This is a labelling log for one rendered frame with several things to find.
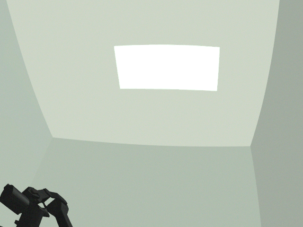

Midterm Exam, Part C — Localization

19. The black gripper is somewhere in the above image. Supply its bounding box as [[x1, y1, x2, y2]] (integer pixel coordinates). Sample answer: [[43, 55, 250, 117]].
[[14, 218, 38, 227]]

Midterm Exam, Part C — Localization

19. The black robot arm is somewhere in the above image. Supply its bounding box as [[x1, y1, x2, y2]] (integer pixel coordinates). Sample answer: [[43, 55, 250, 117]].
[[0, 184, 73, 227]]

